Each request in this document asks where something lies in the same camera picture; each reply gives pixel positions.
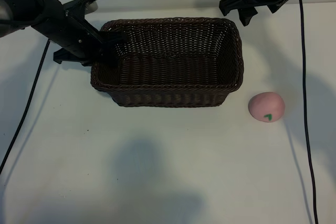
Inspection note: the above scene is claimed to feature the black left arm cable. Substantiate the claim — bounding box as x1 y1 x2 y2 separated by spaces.
0 39 51 176

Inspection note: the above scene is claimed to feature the pink peach with green leaf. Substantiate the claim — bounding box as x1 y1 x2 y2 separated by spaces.
248 91 286 123

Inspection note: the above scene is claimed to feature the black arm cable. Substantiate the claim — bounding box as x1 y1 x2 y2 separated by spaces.
298 0 320 224
0 39 51 176

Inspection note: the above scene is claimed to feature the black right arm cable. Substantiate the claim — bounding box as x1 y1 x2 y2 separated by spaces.
298 0 320 224

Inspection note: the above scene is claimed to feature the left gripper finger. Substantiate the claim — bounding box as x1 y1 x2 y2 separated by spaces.
98 30 127 69

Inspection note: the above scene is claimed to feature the dark brown woven basket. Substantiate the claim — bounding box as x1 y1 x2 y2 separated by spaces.
90 17 244 108

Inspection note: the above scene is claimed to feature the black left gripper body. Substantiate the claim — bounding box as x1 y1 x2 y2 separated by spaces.
28 0 105 67

